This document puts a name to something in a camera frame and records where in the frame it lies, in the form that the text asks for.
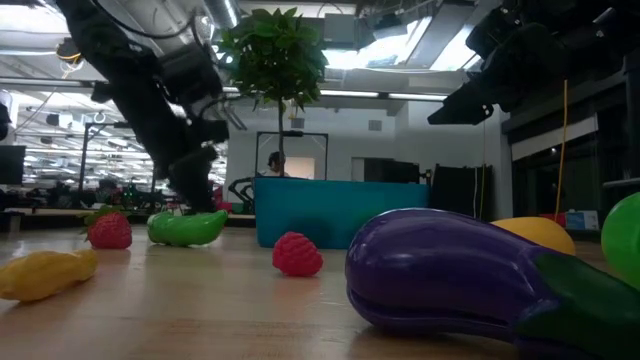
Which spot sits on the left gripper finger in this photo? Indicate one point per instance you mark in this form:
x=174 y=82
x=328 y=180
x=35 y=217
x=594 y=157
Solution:
x=192 y=180

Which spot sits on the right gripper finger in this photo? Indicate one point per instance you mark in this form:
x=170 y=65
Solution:
x=490 y=35
x=465 y=110

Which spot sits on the green toy pea pod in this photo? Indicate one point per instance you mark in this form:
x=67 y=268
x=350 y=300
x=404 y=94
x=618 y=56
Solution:
x=185 y=230

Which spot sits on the red toy strawberry green leaves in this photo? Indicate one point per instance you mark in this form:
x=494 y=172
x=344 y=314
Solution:
x=110 y=232

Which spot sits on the red toy raspberry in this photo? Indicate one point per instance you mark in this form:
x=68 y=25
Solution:
x=297 y=255

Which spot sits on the yellow toy banana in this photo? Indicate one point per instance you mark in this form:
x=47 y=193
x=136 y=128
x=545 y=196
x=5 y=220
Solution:
x=540 y=232

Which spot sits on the teal plastic tupperware container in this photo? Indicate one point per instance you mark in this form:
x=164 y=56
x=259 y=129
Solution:
x=350 y=210

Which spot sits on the purple toy eggplant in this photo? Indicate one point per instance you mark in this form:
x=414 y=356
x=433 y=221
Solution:
x=440 y=270

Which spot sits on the green toy apple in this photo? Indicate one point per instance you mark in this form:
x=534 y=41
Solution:
x=625 y=240

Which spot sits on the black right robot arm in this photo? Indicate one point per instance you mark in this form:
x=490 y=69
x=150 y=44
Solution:
x=620 y=25

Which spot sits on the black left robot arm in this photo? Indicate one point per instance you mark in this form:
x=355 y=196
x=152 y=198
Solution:
x=125 y=75

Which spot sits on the black curtain panel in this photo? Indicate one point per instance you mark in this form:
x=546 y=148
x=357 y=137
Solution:
x=460 y=192

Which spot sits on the person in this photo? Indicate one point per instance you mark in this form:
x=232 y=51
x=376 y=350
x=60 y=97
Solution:
x=274 y=162

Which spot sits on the potted green artificial plant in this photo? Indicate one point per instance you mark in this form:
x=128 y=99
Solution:
x=275 y=55

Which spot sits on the linear ceiling light fixture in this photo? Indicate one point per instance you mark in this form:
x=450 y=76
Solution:
x=380 y=95

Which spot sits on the red box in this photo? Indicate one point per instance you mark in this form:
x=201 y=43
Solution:
x=559 y=217

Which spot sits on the blue and white box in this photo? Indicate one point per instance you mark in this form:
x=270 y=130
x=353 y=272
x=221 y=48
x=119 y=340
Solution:
x=582 y=220

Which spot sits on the small yellow toy chili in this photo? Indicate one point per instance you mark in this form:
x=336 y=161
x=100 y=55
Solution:
x=45 y=275

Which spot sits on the black background monitor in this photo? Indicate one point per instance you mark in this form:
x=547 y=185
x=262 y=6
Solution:
x=12 y=165

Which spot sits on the dark wall panel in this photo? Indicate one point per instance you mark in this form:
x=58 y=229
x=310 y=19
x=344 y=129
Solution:
x=390 y=170

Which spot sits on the black background gantry frame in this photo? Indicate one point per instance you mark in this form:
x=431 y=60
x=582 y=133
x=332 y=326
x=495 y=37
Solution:
x=100 y=125
x=300 y=133

